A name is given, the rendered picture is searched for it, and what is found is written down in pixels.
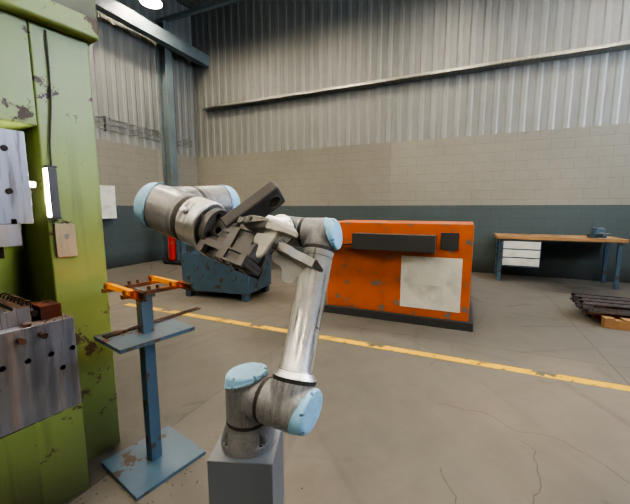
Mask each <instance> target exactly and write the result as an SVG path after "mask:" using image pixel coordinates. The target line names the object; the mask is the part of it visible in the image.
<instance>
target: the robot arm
mask: <svg viewBox="0 0 630 504"><path fill-rule="evenodd" d="M283 203H285V198H284V196H283V194H282V193H281V191H280V189H279V187H278V186H277V185H276V184H275V183H274V182H273V181H270V182H268V183H267V184H266V185H264V186H263V187H262V188H260V189H259V190H258V191H257V192H255V193H254V194H253V195H251V196H250V197H249V198H247V199H246V200H245V201H243V202H242V203H240V199H239V196H238V194H237V192H236V191H235V190H234V189H233V188H232V187H230V186H226V185H222V184H220V185H214V186H182V187H172V186H167V185H166V184H164V183H157V182H152V183H149V184H146V185H145V186H143V187H142V188H141V189H140V190H139V192H138V193H137V195H136V197H135V200H134V213H135V216H136V218H137V220H138V221H139V222H140V223H141V224H142V225H144V226H146V227H147V228H148V229H150V230H155V231H158V232H160V233H162V234H165V235H167V236H170V237H172V238H174V239H177V240H179V241H182V242H184V243H186V244H188V245H191V246H193V247H195V248H194V249H196V250H197V251H199V252H201V253H202V254H203V255H205V256H206V257H209V258H211V259H213V260H216V261H218V262H220V263H222V264H225V265H228V266H230V267H232V268H233V269H234V271H236V272H238V271H239V272H241V273H243V274H246V275H248V276H250V277H253V278H255V279H257V280H259V279H260V277H261V276H262V274H263V272H264V270H265V268H264V267H265V265H266V263H267V261H268V257H269V255H270V253H271V251H274V252H273V253H272V256H271V258H272V261H273V262H274V263H276V264H278V265H279V266H280V267H281V269H282V274H281V278H282V280H283V281H284V282H285V283H292V282H293V281H294V280H295V279H296V278H297V277H298V276H299V277H298V282H297V287H296V292H295V297H294V302H293V307H292V312H291V317H290V322H289V327H288V332H287V337H286V342H285V346H284V351H283V356H282V361H281V366H280V367H279V368H278V369H277V370H276V371H274V372H273V377H272V376H268V369H267V366H266V365H264V364H262V363H256V362H251V363H245V364H241V365H238V366H236V367H234V368H232V369H231V370H229V371H228V372H227V374H226V376H225V385H224V387H225V405H226V425H225V427H224V430H223V433H222V436H221V448H222V450H223V452H224V453H225V454H226V455H228V456H229V457H232V458H235V459H251V458H255V457H258V456H260V455H262V454H264V453H265V452H267V451H268V450H269V449H270V448H271V446H272V445H273V443H274V439H275V432H274V428H275V429H278V430H281V431H284V432H286V433H289V434H291V435H292V434H293V435H297V436H305V435H307V434H308V433H309V432H310V431H311V430H312V429H313V427H314V426H315V424H316V422H317V420H318V418H319V415H320V410H321V408H322V400H323V397H322V393H321V391H320V390H319V389H318V388H316V383H317V380H316V378H315V377H314V375H313V373H312V372H313V366H314V361H315V355H316V349H317V344H318V338H319V332H320V327H321V321H322V315H323V310H324V304H325V299H326V293H327V287H328V282H329V276H330V270H331V265H332V259H333V256H334V252H335V250H338V249H340V248H341V246H342V239H343V237H342V229H341V226H340V224H339V222H338V221H337V220H336V219H334V218H327V217H325V218H305V217H293V216H287V215H283V214H279V215H276V216H271V215H269V214H270V213H272V212H273V211H274V210H276V209H277V208H278V207H279V206H281V205H282V204H283ZM293 247H303V251H304V252H303V253H302V252H299V251H298V250H296V249H294V248H293Z"/></svg>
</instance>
